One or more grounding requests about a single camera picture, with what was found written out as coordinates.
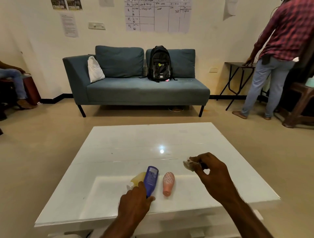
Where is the person's left forearm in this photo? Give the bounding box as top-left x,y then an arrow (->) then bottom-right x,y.
100,214 -> 148,238

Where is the white wall switch plate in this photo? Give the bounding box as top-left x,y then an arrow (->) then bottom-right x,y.
88,22 -> 106,31

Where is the dark red cabinet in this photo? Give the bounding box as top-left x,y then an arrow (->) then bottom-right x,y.
22,75 -> 42,106

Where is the teal sofa back cushion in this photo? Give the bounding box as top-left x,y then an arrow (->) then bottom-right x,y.
146,49 -> 196,79
95,45 -> 145,78

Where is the brown plastic stool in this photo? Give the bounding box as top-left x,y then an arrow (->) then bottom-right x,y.
273,82 -> 314,129

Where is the white pillow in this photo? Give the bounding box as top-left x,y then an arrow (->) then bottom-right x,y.
87,56 -> 106,84

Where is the yellow bottle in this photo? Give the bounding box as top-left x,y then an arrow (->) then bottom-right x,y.
126,172 -> 147,191

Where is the blue patterned bottle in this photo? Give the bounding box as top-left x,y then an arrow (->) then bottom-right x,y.
143,166 -> 159,198

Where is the black backpack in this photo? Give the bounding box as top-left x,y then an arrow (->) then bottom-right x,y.
139,45 -> 178,83

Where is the white printed notice sheet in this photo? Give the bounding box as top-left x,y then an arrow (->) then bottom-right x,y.
60,12 -> 79,38

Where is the green poster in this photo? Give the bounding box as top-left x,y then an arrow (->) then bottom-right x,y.
51,0 -> 68,10
66,0 -> 83,11

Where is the white wall chart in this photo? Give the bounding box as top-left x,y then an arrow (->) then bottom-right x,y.
124,0 -> 192,34

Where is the black folding table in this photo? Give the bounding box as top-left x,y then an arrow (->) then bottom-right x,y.
217,62 -> 257,111

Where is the teal fabric sofa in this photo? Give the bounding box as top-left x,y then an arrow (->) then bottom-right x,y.
62,45 -> 211,118

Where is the white wiping tissue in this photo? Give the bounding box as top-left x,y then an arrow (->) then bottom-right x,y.
183,157 -> 201,172

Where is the white glossy table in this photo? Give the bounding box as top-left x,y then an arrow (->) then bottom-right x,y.
34,122 -> 281,238

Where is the black seat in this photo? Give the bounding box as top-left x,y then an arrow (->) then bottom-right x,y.
0,78 -> 20,121

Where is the person's left hand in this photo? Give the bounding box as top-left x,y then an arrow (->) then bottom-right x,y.
117,181 -> 156,222

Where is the person's right hand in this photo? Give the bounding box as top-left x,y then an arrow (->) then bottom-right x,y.
189,152 -> 242,206

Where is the pink bottle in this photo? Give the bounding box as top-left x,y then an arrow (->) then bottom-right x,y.
163,172 -> 175,197

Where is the person's right forearm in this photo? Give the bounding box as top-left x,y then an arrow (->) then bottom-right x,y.
222,196 -> 274,238

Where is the curled white paper sheet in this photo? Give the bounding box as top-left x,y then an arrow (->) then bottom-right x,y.
222,0 -> 239,21

